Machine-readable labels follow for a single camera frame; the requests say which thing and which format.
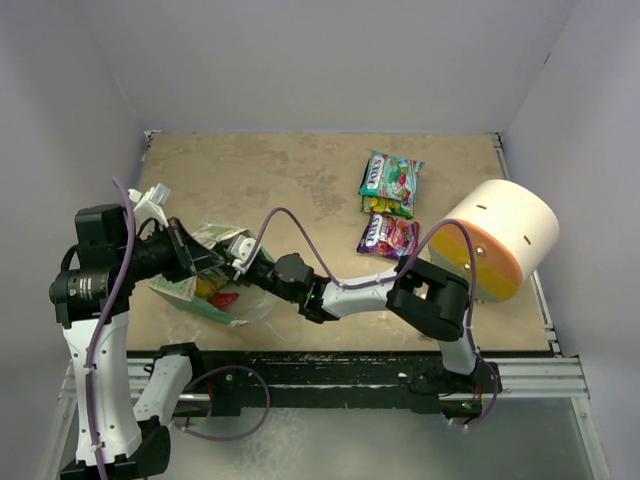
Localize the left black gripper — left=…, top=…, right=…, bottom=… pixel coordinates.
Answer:
left=118, top=215, right=225, bottom=282

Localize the green patterned paper bag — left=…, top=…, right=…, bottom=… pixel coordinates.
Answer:
left=149, top=222, right=296, bottom=341

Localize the red snack packet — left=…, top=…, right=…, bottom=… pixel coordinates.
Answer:
left=208, top=292, right=239, bottom=310

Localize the purple Fox's candy bag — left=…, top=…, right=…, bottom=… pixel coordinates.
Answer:
left=356, top=213, right=420, bottom=260

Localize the green yellow Fox's candy bag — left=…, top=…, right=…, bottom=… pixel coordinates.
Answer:
left=361, top=196, right=414, bottom=220

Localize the teal pink snack packet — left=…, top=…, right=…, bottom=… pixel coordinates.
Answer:
left=359, top=151, right=424, bottom=203

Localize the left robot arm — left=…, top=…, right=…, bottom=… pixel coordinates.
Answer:
left=49, top=200, right=221, bottom=479

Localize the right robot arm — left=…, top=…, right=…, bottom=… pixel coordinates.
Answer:
left=232, top=253, right=482, bottom=391

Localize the large cream cylinder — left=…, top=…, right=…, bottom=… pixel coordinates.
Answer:
left=446, top=179, right=559, bottom=303

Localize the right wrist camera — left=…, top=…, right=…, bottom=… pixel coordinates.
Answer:
left=227, top=234, right=256, bottom=274

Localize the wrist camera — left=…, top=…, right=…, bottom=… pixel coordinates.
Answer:
left=227, top=234, right=256, bottom=274
left=128, top=183, right=171, bottom=227

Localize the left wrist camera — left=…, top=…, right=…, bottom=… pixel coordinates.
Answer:
left=128, top=183, right=171, bottom=227

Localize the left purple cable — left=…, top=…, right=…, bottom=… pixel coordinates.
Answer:
left=82, top=175, right=146, bottom=480

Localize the purple cable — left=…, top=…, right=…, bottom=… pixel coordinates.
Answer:
left=252, top=205, right=501, bottom=431
left=82, top=175, right=146, bottom=480

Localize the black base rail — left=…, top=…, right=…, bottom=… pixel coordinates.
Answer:
left=129, top=349, right=506, bottom=419

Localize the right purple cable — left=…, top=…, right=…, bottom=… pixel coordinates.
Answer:
left=252, top=205, right=501, bottom=431

